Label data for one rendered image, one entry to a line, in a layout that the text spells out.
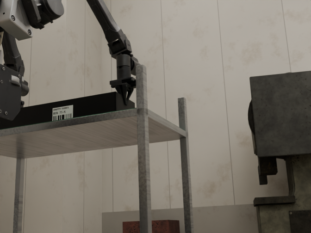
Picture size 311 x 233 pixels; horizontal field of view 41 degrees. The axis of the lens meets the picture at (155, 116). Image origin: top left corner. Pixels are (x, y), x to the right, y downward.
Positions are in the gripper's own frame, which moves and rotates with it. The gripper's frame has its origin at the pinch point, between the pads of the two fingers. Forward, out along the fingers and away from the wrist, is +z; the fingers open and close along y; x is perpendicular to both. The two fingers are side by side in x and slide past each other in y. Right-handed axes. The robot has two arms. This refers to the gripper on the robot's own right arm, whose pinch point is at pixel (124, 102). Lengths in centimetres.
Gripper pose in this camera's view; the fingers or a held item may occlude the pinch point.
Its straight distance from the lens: 165.3
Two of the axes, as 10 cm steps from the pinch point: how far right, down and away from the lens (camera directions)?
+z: 0.5, 9.7, -2.5
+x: -3.8, -2.1, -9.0
